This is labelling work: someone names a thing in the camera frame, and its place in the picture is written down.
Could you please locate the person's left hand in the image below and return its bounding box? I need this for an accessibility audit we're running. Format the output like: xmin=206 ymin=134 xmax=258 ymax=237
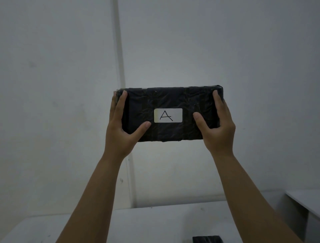
xmin=104 ymin=90 xmax=152 ymax=161

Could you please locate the person's right hand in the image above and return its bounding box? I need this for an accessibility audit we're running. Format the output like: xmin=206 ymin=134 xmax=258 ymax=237
xmin=193 ymin=90 xmax=236 ymax=158

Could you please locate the black package rectangular white label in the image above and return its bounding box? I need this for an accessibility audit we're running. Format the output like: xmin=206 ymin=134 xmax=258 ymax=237
xmin=113 ymin=85 xmax=224 ymax=143

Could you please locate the black package torn white label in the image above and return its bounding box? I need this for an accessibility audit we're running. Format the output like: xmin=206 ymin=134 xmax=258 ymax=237
xmin=192 ymin=235 xmax=224 ymax=243

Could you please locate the person's left forearm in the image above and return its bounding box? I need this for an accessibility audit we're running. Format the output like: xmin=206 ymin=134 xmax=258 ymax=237
xmin=56 ymin=153 xmax=125 ymax=243

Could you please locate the person's right forearm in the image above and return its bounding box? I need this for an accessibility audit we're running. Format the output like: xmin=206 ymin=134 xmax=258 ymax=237
xmin=212 ymin=153 xmax=303 ymax=243

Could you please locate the white side table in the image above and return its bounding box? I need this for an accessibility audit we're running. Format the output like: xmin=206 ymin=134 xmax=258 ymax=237
xmin=285 ymin=189 xmax=320 ymax=243

